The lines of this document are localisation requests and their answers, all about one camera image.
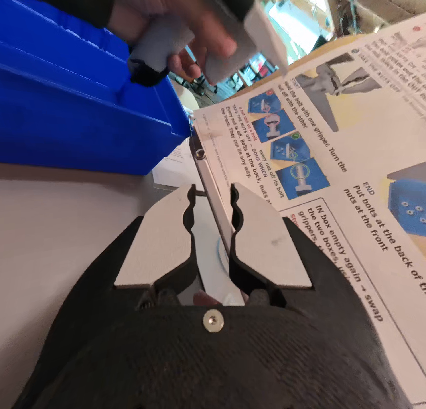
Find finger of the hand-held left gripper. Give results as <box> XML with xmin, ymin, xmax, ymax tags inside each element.
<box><xmin>244</xmin><ymin>0</ymin><xmax>289</xmax><ymax>77</ymax></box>

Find grey desk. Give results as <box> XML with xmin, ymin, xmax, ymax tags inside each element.
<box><xmin>0</xmin><ymin>163</ymin><xmax>200</xmax><ymax>409</ymax></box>

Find blue plastic bin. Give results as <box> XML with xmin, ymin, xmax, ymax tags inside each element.
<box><xmin>0</xmin><ymin>0</ymin><xmax>194</xmax><ymax>176</ymax></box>

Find small white paper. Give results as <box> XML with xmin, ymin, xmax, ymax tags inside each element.
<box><xmin>152</xmin><ymin>139</ymin><xmax>204</xmax><ymax>191</ymax></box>

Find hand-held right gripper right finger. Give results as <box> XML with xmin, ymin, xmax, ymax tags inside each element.
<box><xmin>229</xmin><ymin>182</ymin><xmax>314</xmax><ymax>296</ymax></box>

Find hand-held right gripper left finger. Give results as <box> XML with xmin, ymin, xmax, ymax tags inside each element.
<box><xmin>114</xmin><ymin>184</ymin><xmax>204</xmax><ymax>295</ymax></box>

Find printed instruction sheet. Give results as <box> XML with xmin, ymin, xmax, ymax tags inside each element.
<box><xmin>193</xmin><ymin>13</ymin><xmax>426</xmax><ymax>404</ymax></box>

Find person's right hand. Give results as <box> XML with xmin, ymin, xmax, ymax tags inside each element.
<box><xmin>193</xmin><ymin>290</ymin><xmax>221</xmax><ymax>307</ymax></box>

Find person's left hand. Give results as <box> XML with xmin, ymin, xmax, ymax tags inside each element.
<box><xmin>108</xmin><ymin>0</ymin><xmax>239</xmax><ymax>82</ymax></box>

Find silver document stand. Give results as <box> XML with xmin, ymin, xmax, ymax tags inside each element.
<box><xmin>188</xmin><ymin>130</ymin><xmax>247</xmax><ymax>307</ymax></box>

